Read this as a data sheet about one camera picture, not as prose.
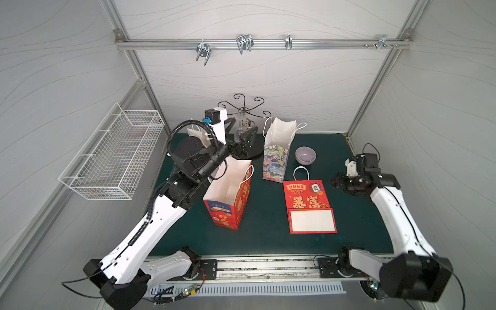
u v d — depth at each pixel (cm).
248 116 88
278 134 100
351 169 73
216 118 45
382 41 76
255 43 77
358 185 56
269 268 75
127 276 37
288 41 79
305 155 107
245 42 77
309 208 89
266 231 86
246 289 70
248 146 51
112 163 69
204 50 78
